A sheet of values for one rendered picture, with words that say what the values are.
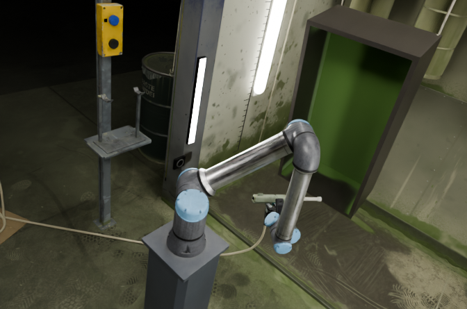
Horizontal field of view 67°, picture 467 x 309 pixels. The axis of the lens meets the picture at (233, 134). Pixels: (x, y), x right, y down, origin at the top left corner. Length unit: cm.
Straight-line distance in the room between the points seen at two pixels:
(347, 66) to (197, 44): 96
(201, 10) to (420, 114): 215
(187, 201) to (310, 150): 59
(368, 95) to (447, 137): 116
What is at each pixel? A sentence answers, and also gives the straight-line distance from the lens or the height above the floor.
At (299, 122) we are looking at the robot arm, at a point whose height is 126.
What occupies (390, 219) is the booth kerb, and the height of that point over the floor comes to 12.
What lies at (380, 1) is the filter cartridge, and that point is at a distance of 320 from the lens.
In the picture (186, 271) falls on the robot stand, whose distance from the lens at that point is 170.
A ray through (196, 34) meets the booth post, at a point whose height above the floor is 141.
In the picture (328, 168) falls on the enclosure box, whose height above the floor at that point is 53.
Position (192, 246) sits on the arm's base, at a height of 70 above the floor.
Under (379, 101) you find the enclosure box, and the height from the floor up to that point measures 122.
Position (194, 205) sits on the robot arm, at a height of 91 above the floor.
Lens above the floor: 199
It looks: 30 degrees down
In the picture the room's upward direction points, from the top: 12 degrees clockwise
